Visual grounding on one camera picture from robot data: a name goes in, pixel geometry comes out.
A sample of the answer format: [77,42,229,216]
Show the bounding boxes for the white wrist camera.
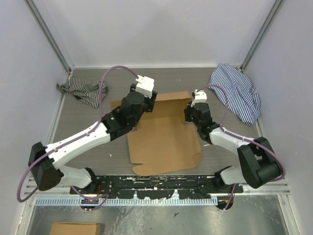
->
[135,75,155,98]
[190,90,207,107]

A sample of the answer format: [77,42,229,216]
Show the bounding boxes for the blue white striped cloth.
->
[208,64,261,126]

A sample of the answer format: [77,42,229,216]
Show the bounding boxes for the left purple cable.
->
[16,65,140,203]

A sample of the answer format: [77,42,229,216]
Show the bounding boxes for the aluminium frame post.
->
[24,0,72,73]
[240,0,285,71]

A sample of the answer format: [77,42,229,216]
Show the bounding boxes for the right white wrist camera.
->
[190,90,207,107]

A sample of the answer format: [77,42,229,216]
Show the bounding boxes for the right aluminium frame post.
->
[240,0,285,71]

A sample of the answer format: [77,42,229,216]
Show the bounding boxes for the purple cable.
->
[16,65,140,203]
[201,84,287,181]

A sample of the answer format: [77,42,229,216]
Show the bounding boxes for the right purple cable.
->
[201,84,287,181]

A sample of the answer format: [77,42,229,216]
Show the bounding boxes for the left aluminium frame post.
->
[24,0,72,73]

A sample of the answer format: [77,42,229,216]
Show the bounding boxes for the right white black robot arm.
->
[184,101,284,193]

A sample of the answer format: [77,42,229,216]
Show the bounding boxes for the small cardboard box foreground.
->
[50,222,101,235]

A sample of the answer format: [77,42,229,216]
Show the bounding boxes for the brown cardboard box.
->
[112,91,201,176]

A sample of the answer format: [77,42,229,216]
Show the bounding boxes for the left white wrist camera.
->
[135,75,155,98]

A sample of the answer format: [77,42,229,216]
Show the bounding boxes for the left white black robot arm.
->
[28,83,157,194]

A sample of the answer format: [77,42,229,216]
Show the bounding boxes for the black white striped cloth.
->
[56,75,100,109]

